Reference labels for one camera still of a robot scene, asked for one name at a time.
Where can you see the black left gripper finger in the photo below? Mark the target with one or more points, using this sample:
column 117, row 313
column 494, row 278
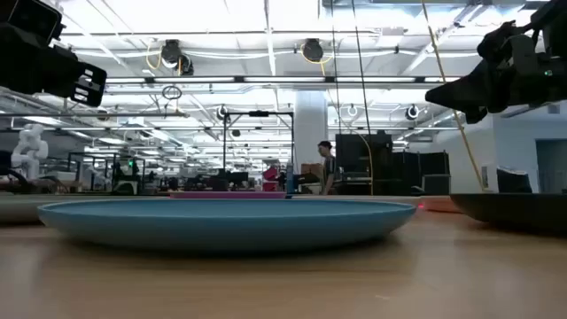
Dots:
column 94, row 91

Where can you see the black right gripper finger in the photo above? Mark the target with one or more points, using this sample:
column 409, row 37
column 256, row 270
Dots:
column 456, row 95
column 476, row 116

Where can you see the orange plastic plate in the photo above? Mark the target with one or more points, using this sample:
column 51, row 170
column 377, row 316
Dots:
column 443, row 204

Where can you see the black plastic plate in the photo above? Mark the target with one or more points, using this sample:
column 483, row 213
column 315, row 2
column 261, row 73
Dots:
column 514, row 210

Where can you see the grey plastic plate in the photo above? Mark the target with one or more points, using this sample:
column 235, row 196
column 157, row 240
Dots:
column 17, row 210

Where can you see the purple plastic plate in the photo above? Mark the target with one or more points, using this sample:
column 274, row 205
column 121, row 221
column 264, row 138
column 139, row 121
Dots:
column 228, row 195

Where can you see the blue plastic plate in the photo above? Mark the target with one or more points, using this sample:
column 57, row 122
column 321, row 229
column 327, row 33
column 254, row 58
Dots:
column 226, row 226

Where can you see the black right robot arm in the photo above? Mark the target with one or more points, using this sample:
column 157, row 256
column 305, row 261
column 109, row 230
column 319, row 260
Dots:
column 551, row 22

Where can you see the grey horizontal metal bar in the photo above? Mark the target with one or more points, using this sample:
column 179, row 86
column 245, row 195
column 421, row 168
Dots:
column 111, row 114

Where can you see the small black ceiling reel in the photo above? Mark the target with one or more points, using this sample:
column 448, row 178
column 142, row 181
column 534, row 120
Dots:
column 412, row 111
column 222, row 112

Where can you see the low black partition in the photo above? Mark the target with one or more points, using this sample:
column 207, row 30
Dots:
column 421, row 164

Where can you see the grey box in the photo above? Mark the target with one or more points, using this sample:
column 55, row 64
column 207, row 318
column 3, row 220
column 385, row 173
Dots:
column 436, row 184

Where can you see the grey door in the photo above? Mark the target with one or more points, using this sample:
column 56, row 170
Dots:
column 551, row 166

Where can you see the person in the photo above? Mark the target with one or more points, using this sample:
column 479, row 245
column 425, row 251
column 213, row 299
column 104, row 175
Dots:
column 328, row 166

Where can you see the white building pillar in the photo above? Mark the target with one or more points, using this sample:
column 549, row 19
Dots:
column 310, row 128

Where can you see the brown cardboard box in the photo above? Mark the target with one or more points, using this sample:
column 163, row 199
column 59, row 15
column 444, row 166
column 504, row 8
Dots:
column 312, row 169

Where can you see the blue bottle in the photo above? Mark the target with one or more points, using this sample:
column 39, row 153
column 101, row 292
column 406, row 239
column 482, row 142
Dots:
column 290, row 179

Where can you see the red object on desk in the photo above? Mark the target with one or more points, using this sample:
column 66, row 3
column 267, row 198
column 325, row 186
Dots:
column 270, row 177

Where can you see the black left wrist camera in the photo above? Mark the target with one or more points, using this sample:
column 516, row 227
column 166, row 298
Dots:
column 28, row 20

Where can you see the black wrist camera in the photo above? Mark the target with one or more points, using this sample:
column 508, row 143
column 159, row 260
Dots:
column 505, row 44
column 28, row 20

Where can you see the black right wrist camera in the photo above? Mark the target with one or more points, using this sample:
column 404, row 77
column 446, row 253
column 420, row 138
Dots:
column 505, row 44

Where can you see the black workbench frame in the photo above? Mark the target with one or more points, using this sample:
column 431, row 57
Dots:
column 113, row 155

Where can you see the black metal frame rig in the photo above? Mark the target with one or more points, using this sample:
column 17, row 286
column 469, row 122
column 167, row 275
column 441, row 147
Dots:
column 259, row 114

